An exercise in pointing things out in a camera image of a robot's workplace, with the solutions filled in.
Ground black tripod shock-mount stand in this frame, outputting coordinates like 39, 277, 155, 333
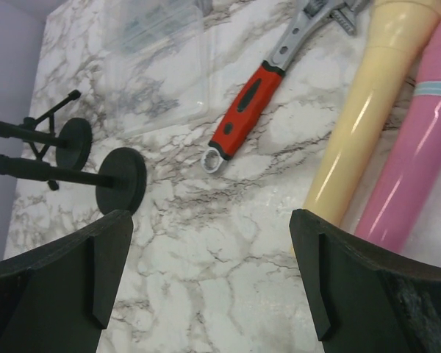
21, 90, 92, 171

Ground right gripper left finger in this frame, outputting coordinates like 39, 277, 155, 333
0, 210, 133, 352

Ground black shock-mount round-base stand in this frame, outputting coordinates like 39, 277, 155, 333
0, 118, 93, 171

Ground yellow microphone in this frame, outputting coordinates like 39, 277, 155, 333
303, 1, 441, 227

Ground clear plastic screw organizer box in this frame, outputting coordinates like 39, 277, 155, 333
102, 1, 213, 136

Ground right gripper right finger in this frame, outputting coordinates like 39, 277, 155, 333
290, 209, 441, 352

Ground red-handled adjustable wrench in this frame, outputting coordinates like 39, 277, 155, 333
201, 0, 369, 174

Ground pink microphone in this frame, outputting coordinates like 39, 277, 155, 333
354, 22, 441, 252

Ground black round-base clip stand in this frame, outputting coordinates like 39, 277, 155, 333
0, 147, 147, 215

